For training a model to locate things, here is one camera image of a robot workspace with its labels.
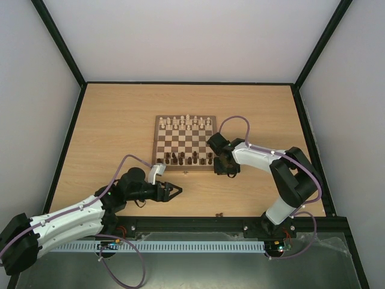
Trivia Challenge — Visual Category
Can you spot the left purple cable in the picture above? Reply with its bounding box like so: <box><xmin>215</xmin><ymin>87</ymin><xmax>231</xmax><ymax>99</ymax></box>
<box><xmin>0</xmin><ymin>154</ymin><xmax>159</xmax><ymax>287</ymax></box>

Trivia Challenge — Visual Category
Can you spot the grey slotted cable duct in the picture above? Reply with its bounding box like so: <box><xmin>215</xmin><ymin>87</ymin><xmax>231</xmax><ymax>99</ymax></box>
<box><xmin>53</xmin><ymin>240</ymin><xmax>265</xmax><ymax>253</ymax></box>

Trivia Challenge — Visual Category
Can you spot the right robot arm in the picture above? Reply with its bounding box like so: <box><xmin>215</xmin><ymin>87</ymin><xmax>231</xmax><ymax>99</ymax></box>
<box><xmin>207</xmin><ymin>132</ymin><xmax>322</xmax><ymax>236</ymax></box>

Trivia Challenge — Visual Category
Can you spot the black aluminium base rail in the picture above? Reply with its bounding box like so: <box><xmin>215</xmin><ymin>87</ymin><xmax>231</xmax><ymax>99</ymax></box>
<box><xmin>103</xmin><ymin>216</ymin><xmax>350</xmax><ymax>240</ymax></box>

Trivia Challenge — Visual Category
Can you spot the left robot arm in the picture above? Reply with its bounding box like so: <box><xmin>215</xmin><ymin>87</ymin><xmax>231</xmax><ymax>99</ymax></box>
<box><xmin>1</xmin><ymin>167</ymin><xmax>183</xmax><ymax>276</ymax></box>

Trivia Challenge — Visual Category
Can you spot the wooden chess board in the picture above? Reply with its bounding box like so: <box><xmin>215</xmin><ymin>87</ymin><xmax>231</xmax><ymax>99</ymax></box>
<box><xmin>152</xmin><ymin>114</ymin><xmax>217</xmax><ymax>172</ymax></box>

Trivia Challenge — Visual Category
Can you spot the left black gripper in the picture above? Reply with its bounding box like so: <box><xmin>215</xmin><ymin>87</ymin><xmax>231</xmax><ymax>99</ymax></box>
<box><xmin>127</xmin><ymin>179</ymin><xmax>183</xmax><ymax>202</ymax></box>

